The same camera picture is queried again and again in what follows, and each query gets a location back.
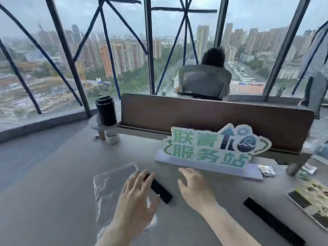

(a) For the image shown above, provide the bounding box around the long black bar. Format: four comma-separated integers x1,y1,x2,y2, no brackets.
243,197,307,246

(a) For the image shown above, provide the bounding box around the green and white sign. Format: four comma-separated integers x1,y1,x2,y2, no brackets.
154,123,272,181

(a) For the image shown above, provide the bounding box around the clear plastic bottle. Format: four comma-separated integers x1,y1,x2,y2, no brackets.
105,125,120,145

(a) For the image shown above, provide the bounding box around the person's right hand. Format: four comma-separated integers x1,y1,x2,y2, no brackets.
177,167,219,213

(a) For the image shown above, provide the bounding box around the small white packet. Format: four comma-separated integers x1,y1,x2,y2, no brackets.
302,163,318,175

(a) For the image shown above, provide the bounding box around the black insulated bottle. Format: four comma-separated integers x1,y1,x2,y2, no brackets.
95,94,118,127

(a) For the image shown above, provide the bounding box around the short black bar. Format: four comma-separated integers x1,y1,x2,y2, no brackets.
143,174,173,205

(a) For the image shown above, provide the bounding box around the brown desk divider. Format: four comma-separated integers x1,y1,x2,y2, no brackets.
117,93,315,154

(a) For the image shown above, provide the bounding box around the person's right forearm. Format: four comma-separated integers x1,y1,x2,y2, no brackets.
202,202,262,246

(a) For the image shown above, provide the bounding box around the clear plastic bag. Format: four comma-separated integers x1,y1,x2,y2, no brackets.
93,162,158,232

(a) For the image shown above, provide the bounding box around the small silver snack packet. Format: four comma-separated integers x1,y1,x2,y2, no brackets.
258,164,276,177

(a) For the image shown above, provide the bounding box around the dark window frame post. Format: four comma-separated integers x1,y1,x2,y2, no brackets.
44,0,92,118
262,0,312,98
213,0,230,48
143,0,156,95

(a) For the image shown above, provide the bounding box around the person's left forearm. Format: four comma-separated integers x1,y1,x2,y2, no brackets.
94,223,145,246

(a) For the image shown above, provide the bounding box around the crumpled clear plastic wrap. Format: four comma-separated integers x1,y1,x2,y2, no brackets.
304,135,328,162

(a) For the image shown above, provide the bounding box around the black stand leg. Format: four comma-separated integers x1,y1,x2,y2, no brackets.
285,153,312,176

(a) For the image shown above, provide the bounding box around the person's left hand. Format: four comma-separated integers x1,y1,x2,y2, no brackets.
112,169,161,232

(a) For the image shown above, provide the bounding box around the grey mesh office chair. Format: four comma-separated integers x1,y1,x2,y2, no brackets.
177,64,233,101

